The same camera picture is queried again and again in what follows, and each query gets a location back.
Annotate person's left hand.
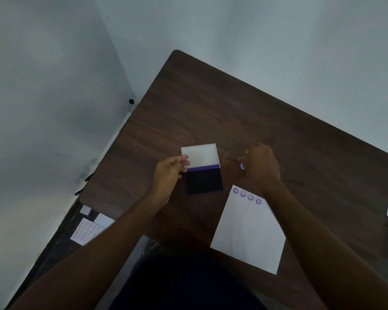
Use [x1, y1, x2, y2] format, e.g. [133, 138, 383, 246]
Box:
[151, 155, 191, 208]

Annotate person's right hand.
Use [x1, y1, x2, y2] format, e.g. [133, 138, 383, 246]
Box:
[244, 143, 282, 192]

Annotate purple ink pad white lid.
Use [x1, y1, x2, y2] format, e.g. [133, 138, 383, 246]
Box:
[181, 143, 224, 197]

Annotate person's right forearm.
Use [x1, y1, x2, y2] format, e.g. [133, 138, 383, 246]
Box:
[261, 179, 388, 310]

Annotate person's left forearm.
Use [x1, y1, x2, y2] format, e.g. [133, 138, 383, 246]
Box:
[6, 193, 166, 310]

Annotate white paper with smiley stamps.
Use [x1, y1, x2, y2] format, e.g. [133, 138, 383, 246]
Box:
[210, 185, 286, 276]

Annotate plain white paper sheet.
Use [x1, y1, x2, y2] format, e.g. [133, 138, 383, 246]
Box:
[93, 213, 116, 230]

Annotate white sheet covered in stamps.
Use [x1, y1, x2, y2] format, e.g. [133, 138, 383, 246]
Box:
[69, 217, 106, 246]

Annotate person's dark clothing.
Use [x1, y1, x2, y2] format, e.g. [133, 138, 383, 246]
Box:
[109, 245, 268, 310]

